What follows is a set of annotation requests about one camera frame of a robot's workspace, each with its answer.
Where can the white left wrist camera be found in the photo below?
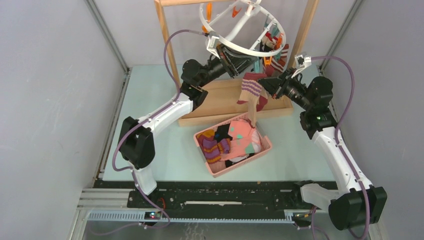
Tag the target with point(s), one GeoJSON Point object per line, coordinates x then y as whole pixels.
{"type": "Point", "coordinates": [211, 45]}

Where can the orange front clothespin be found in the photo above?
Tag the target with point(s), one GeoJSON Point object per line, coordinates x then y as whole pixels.
{"type": "Point", "coordinates": [267, 60]}

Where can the wooden hanger stand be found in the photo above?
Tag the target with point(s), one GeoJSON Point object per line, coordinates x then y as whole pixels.
{"type": "Point", "coordinates": [220, 103]}

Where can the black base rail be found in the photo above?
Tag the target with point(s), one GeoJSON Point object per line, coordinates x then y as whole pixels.
{"type": "Point", "coordinates": [222, 200]}

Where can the beige red striped sock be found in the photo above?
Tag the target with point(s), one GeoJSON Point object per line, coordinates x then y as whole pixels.
{"type": "Point", "coordinates": [262, 101]}

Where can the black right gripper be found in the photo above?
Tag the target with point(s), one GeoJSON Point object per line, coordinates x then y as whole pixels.
{"type": "Point", "coordinates": [278, 86]}

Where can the orange cuffed grey sock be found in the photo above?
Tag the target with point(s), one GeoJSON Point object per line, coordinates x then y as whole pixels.
{"type": "Point", "coordinates": [278, 62]}

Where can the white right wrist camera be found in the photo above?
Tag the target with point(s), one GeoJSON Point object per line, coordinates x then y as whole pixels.
{"type": "Point", "coordinates": [302, 61]}

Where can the pink mint sock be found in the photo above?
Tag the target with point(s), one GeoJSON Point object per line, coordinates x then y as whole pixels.
{"type": "Point", "coordinates": [245, 141]}

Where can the white round clip hanger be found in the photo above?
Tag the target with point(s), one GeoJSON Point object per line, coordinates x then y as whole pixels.
{"type": "Point", "coordinates": [268, 41]}

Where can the orange clothespin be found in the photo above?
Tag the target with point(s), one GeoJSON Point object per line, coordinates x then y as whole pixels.
{"type": "Point", "coordinates": [209, 8]}
{"type": "Point", "coordinates": [267, 60]}

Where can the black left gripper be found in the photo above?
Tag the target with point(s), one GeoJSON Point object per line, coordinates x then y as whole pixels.
{"type": "Point", "coordinates": [235, 64]}

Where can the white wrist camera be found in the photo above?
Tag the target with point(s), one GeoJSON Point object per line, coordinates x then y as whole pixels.
{"type": "Point", "coordinates": [211, 45]}
{"type": "Point", "coordinates": [302, 61]}

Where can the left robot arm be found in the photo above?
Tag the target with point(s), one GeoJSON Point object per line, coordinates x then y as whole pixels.
{"type": "Point", "coordinates": [137, 135]}

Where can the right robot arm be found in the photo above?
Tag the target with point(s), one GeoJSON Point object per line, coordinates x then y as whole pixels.
{"type": "Point", "coordinates": [357, 202]}

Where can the purple striped sock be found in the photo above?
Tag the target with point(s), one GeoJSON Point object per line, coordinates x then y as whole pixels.
{"type": "Point", "coordinates": [212, 148]}

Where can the teal left clothespin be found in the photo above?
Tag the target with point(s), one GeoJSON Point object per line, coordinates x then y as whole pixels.
{"type": "Point", "coordinates": [257, 67]}

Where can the pink plastic basket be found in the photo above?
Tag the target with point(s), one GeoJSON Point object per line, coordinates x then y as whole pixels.
{"type": "Point", "coordinates": [222, 167]}

